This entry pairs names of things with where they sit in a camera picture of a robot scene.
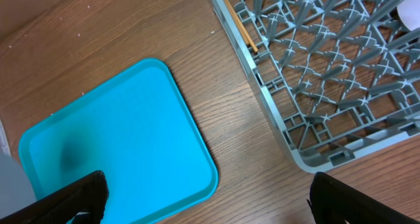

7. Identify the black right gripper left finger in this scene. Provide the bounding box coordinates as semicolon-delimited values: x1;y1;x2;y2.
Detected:
1;170;109;224

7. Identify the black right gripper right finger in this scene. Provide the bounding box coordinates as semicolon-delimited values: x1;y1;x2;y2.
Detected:
307;172;419;224

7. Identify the white bowl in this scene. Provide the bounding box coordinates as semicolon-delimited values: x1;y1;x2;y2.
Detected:
397;0;420;31

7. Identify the wooden chopstick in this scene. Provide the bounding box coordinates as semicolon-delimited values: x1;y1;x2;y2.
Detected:
223;0;251;46
226;2;258;53

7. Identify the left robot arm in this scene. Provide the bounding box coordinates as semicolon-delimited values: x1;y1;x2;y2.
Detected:
0;152;37;218

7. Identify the grey dishwasher rack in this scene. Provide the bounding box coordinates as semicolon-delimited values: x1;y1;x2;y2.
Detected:
211;0;419;173

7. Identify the teal serving tray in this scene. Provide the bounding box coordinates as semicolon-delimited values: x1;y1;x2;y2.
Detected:
18;58;219;223

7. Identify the clear plastic bin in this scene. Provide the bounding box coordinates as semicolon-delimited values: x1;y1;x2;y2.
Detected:
0;121;11;156

